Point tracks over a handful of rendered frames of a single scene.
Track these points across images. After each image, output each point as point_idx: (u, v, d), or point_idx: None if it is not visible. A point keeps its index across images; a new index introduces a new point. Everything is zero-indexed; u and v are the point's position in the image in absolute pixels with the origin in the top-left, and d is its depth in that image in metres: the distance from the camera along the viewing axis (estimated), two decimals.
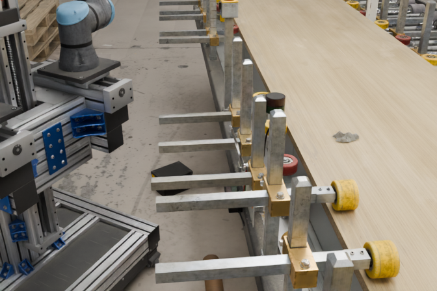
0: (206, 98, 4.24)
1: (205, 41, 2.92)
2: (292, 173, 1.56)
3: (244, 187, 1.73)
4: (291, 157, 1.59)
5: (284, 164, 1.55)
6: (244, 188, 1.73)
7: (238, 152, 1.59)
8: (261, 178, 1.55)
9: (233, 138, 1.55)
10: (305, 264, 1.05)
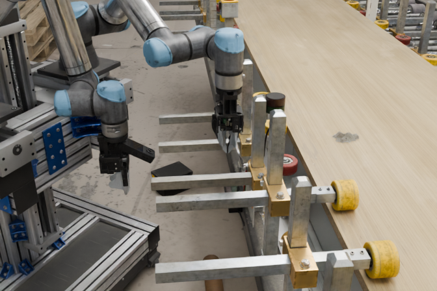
0: (206, 98, 4.24)
1: None
2: (292, 173, 1.56)
3: (244, 187, 1.73)
4: (291, 157, 1.59)
5: (284, 164, 1.55)
6: (244, 188, 1.73)
7: (238, 152, 1.59)
8: (261, 178, 1.55)
9: None
10: (305, 264, 1.05)
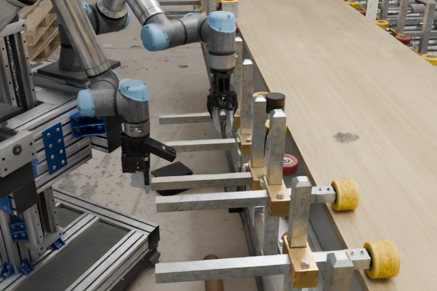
0: (206, 98, 4.24)
1: None
2: (292, 173, 1.56)
3: (244, 191, 1.71)
4: (291, 157, 1.59)
5: (284, 164, 1.55)
6: None
7: (237, 147, 1.60)
8: (261, 178, 1.55)
9: (231, 130, 1.58)
10: (305, 264, 1.05)
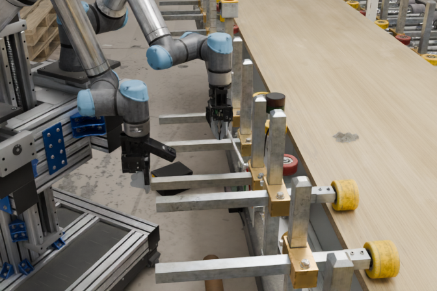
0: (206, 98, 4.24)
1: None
2: (292, 173, 1.56)
3: None
4: (291, 157, 1.59)
5: (284, 164, 1.55)
6: None
7: (233, 144, 1.69)
8: (261, 178, 1.55)
9: (227, 132, 1.73)
10: (305, 264, 1.05)
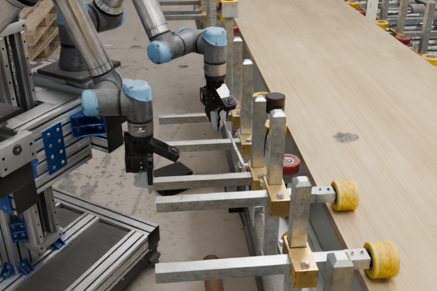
0: None
1: None
2: (294, 173, 1.56)
3: None
4: (293, 157, 1.59)
5: (287, 164, 1.55)
6: None
7: (233, 144, 1.69)
8: (261, 178, 1.55)
9: (227, 132, 1.73)
10: (305, 264, 1.05)
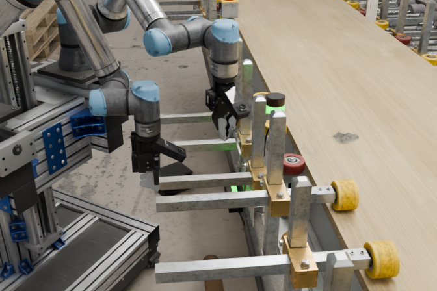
0: None
1: None
2: (299, 173, 1.56)
3: (244, 188, 1.73)
4: (298, 156, 1.59)
5: (291, 163, 1.56)
6: (244, 188, 1.73)
7: (238, 152, 1.59)
8: (261, 178, 1.55)
9: (235, 138, 1.55)
10: (305, 264, 1.05)
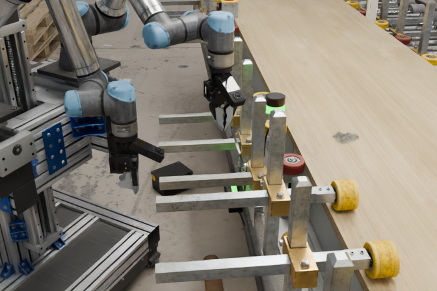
0: (206, 98, 4.24)
1: (205, 41, 2.92)
2: (299, 173, 1.56)
3: (244, 187, 1.73)
4: (298, 156, 1.59)
5: (291, 163, 1.56)
6: (244, 188, 1.73)
7: (238, 152, 1.59)
8: (261, 178, 1.55)
9: (234, 138, 1.55)
10: (305, 264, 1.05)
